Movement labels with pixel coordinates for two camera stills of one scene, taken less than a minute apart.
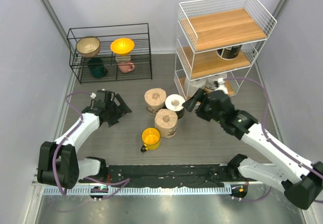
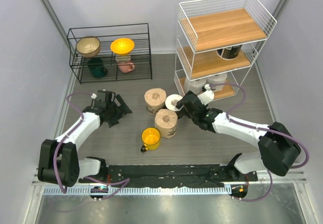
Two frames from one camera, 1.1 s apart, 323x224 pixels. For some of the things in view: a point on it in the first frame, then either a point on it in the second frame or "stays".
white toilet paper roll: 210,82 stays
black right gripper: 198,97 to 179,104
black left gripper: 119,113 stays
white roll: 191,87 stays
